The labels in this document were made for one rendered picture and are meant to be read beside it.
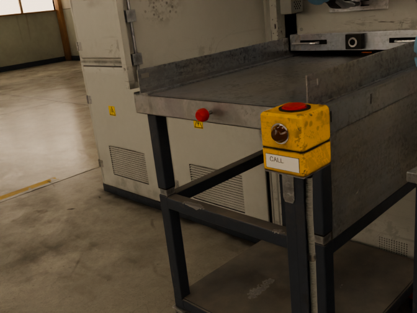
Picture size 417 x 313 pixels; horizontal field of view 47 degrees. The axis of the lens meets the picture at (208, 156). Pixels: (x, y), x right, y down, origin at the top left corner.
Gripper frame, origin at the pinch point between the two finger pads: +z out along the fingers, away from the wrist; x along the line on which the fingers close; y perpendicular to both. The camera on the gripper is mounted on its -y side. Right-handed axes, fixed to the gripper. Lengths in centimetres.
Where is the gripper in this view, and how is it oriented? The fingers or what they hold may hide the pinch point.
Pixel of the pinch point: (345, 4)
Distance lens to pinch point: 168.6
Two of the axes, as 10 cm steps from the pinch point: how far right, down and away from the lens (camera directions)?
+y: 7.1, 1.5, -6.9
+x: 2.6, -9.6, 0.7
